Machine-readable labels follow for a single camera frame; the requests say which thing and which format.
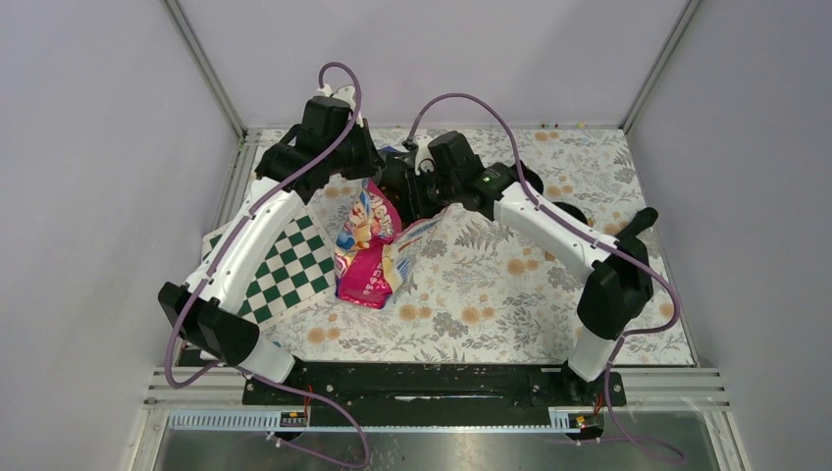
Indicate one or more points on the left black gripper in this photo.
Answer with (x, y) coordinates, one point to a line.
(373, 161)

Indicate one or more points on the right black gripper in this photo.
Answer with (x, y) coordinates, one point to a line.
(411, 202)

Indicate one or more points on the pink blue pet food bag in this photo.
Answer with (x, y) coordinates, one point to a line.
(376, 253)

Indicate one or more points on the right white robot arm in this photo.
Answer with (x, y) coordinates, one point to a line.
(613, 273)

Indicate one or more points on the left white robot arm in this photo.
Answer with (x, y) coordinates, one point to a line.
(331, 139)

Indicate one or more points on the black pet bowl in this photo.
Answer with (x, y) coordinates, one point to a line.
(575, 214)
(532, 178)

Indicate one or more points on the green white chessboard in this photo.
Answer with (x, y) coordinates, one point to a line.
(297, 271)

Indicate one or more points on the black marker orange tip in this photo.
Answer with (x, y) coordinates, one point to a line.
(642, 221)

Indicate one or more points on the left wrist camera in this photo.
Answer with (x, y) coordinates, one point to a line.
(349, 95)

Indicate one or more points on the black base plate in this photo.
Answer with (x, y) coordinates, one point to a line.
(437, 396)

